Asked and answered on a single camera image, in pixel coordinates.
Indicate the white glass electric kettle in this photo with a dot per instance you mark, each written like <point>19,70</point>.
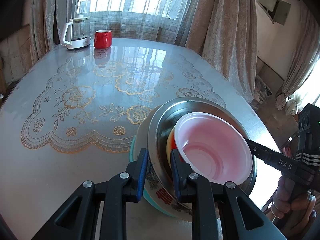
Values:
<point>76,33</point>

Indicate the window with sheer curtain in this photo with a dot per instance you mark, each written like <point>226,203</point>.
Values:
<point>154,20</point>

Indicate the teal plastic tray plate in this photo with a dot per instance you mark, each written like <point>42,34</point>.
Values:
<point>142,175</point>

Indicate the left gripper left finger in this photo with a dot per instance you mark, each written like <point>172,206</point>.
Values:
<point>77,217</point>

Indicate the beige curtain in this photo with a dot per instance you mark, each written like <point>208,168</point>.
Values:
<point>223,32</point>

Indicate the right hand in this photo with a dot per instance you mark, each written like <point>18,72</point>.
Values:
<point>281,205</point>

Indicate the yellow plastic bowl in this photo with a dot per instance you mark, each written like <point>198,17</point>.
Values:
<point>170,145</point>

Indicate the white pink plastic bowl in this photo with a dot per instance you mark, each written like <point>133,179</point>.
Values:
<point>213,148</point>

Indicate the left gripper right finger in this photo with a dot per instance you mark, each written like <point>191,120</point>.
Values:
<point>219,211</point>

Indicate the wall electrical box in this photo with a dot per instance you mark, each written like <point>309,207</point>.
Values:
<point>276,10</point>

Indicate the red ceramic mug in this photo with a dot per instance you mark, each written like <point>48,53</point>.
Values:
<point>103,39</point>

